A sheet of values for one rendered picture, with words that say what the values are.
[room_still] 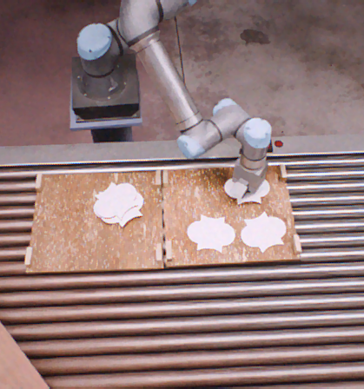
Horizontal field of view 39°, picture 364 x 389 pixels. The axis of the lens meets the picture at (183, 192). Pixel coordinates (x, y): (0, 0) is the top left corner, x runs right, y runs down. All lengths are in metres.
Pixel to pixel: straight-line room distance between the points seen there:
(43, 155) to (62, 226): 0.31
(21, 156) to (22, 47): 1.87
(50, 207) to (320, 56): 2.33
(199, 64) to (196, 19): 0.43
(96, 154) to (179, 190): 0.33
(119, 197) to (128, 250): 0.18
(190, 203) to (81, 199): 0.36
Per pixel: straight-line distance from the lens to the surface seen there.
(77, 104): 1.92
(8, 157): 1.88
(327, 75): 3.45
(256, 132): 1.42
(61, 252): 1.62
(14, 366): 1.42
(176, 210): 1.64
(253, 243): 1.59
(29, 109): 3.27
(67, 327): 1.54
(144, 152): 1.80
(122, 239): 1.61
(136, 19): 1.40
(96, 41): 1.79
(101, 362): 1.50
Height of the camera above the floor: 2.36
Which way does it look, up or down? 58 degrees down
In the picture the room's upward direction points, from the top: straight up
